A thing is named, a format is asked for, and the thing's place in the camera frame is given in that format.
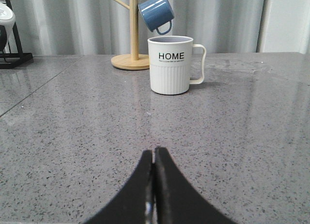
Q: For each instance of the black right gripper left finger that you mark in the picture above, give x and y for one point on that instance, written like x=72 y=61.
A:
x=134 y=203

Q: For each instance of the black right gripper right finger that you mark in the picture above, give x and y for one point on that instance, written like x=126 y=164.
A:
x=177 y=202

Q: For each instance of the wooden mug tree stand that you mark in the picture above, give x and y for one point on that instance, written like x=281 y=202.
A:
x=133 y=61

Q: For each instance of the white HOME mug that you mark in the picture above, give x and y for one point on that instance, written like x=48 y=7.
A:
x=170 y=64

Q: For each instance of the blue enamel mug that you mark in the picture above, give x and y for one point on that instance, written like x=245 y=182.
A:
x=156 y=13

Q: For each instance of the white mug right on rack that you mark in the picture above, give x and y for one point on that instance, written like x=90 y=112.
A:
x=7 y=21

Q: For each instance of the black wire mug rack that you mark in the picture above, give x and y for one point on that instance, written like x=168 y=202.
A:
x=9 y=59

